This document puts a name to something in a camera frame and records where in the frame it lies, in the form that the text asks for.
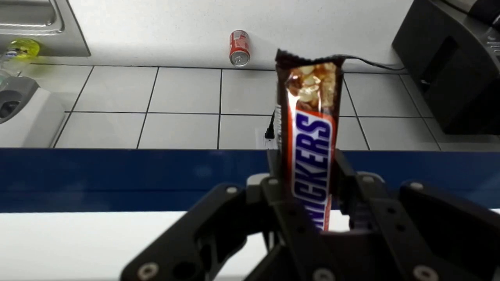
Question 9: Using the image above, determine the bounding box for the white wall soap dispenser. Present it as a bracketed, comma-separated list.
[0, 72, 67, 150]

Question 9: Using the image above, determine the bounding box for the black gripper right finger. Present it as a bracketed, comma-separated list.
[322, 148, 500, 281]

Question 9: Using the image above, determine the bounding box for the stainless steel sink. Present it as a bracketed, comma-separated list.
[0, 0, 92, 58]

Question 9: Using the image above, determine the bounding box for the red soda can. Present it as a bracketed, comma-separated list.
[228, 28, 253, 68]

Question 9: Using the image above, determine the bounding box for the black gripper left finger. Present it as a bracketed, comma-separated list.
[120, 148, 325, 281]

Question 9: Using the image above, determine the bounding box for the brown Snickers packet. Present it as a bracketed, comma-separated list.
[274, 47, 347, 234]

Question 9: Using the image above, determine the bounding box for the black coffee maker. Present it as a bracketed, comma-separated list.
[391, 0, 500, 136]

